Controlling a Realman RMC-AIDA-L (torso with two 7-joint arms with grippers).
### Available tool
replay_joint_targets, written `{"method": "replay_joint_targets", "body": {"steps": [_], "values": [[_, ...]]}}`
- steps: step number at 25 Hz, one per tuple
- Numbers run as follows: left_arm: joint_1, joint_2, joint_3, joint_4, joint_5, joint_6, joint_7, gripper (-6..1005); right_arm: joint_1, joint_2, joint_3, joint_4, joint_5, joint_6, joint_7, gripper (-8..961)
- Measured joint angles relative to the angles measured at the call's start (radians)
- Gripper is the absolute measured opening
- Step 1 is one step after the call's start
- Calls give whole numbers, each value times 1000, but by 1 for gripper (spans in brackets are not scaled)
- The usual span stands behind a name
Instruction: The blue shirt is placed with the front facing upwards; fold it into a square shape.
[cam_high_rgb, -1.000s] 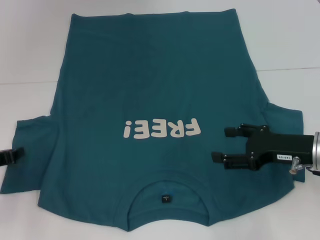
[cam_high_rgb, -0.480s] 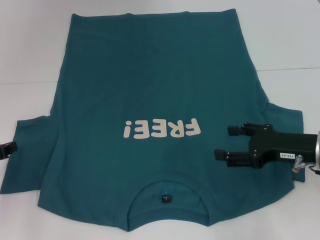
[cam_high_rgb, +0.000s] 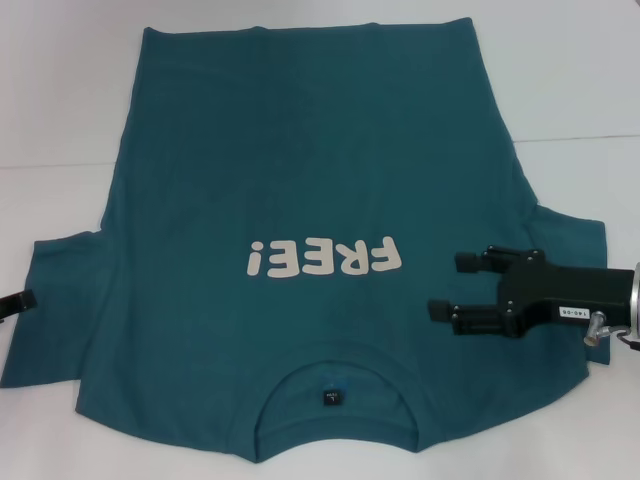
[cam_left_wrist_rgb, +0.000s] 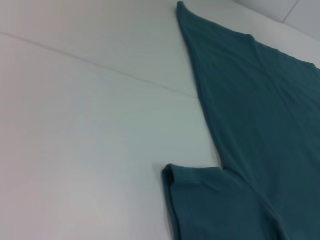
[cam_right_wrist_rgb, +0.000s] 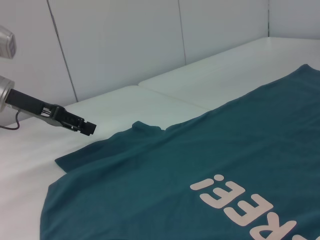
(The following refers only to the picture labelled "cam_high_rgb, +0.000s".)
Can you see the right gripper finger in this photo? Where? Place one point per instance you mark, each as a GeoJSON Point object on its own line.
{"type": "Point", "coordinates": [480, 322]}
{"type": "Point", "coordinates": [465, 262]}

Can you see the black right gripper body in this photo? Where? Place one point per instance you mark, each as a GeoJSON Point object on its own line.
{"type": "Point", "coordinates": [575, 295]}

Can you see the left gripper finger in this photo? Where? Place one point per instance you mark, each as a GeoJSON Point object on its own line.
{"type": "Point", "coordinates": [17, 305]}

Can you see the teal t-shirt with FREE print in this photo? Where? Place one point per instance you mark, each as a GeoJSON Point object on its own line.
{"type": "Point", "coordinates": [320, 150]}

